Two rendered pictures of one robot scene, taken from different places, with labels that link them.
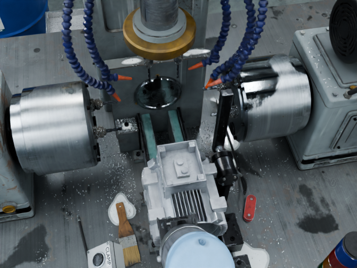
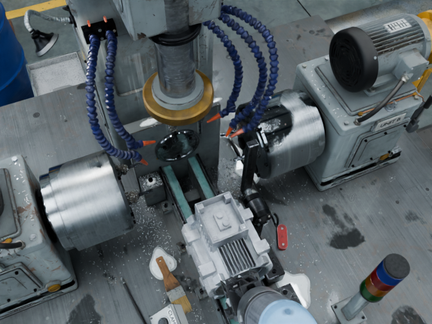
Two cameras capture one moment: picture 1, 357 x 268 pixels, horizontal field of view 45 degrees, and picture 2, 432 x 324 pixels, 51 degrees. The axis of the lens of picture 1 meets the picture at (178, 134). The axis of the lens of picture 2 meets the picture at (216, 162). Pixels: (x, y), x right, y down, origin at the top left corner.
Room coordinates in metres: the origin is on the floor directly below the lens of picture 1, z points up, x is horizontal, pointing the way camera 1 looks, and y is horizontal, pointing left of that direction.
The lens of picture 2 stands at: (0.06, 0.11, 2.20)
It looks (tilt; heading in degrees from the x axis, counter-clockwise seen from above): 57 degrees down; 348
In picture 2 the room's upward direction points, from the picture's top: 1 degrees clockwise
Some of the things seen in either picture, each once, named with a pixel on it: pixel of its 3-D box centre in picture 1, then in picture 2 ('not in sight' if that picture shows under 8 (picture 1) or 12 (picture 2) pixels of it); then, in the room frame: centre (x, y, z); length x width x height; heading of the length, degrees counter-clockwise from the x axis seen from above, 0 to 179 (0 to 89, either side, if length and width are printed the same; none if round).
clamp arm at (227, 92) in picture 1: (221, 123); (249, 169); (0.69, -0.11, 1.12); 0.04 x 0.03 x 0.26; 13
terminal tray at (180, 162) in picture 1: (180, 169); (220, 222); (0.56, -0.01, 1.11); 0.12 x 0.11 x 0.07; 13
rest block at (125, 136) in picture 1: (127, 134); (152, 188); (0.83, 0.17, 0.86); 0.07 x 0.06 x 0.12; 103
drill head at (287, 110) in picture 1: (271, 96); (285, 130); (0.87, -0.28, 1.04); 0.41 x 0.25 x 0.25; 103
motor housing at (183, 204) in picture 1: (183, 201); (225, 249); (0.52, -0.02, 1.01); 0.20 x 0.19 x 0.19; 13
